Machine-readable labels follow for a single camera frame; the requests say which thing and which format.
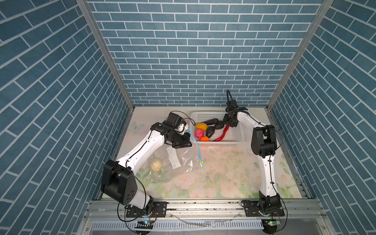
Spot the red chili pepper toy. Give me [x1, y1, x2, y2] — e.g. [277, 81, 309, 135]
[213, 125, 230, 142]

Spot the clear zip top bag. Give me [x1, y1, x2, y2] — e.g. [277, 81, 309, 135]
[136, 134, 205, 186]

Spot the cream white bun toy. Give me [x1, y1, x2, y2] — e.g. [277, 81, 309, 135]
[150, 158, 163, 172]

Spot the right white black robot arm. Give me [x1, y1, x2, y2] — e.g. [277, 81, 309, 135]
[223, 110, 282, 216]

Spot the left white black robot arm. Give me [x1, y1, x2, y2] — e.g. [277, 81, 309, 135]
[101, 120, 192, 216]

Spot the dark round crinkled food toy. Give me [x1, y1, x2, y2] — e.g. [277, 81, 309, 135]
[214, 120, 225, 130]

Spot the orange crinkled food toy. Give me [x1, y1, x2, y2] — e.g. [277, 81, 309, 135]
[200, 136, 210, 142]

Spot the white plastic mesh basket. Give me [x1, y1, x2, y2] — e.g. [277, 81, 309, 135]
[191, 111, 244, 146]

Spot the dark purple eggplant toy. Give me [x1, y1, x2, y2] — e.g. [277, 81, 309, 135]
[203, 118, 219, 126]

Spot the black avocado toy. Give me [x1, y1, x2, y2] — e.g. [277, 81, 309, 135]
[206, 126, 215, 138]

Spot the yellow potato toy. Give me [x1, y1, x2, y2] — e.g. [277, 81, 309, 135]
[195, 122, 208, 131]

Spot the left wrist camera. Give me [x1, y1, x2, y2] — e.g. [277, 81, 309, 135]
[162, 112, 188, 135]

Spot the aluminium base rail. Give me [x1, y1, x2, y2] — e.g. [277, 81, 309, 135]
[78, 199, 334, 235]

